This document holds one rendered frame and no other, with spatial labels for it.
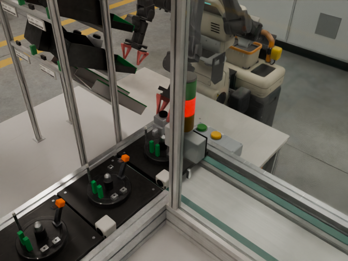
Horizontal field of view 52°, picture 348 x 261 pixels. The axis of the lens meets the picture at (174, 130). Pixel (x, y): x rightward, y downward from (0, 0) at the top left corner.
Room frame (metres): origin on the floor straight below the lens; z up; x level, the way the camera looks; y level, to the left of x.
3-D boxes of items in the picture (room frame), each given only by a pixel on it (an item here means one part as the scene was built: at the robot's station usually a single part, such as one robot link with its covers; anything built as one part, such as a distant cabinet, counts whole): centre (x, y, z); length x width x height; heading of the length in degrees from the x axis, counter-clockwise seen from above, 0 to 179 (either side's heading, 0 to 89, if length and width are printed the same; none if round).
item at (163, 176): (0.82, 0.03, 0.97); 0.05 x 0.05 x 0.04; 49
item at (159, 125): (0.96, 0.04, 1.10); 0.08 x 0.04 x 0.07; 140
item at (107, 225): (0.76, 0.20, 1.01); 0.24 x 0.24 x 0.13; 49
